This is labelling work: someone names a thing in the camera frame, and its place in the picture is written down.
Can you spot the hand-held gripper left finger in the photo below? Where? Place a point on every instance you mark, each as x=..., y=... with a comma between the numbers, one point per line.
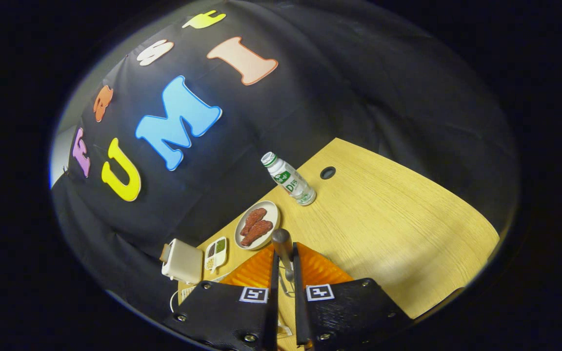
x=222, y=312

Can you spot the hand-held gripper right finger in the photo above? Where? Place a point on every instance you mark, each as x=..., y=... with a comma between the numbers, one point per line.
x=349, y=312

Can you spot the white metal dish rack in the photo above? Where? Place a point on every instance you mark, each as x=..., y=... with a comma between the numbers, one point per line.
x=187, y=292

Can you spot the white divided bean dish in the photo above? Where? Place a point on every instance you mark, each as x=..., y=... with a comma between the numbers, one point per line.
x=216, y=259

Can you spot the beige plate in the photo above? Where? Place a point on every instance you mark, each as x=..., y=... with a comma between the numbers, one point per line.
x=271, y=212

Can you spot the white toaster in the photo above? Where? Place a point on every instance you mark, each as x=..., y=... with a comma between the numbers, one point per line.
x=183, y=263

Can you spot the brown toast slice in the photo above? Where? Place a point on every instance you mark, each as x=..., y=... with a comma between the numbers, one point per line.
x=165, y=253

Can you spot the red meat slice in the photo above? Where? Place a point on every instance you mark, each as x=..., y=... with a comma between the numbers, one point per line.
x=259, y=231
x=253, y=220

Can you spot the white green drink bottle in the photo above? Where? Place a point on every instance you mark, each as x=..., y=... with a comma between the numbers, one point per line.
x=291, y=181

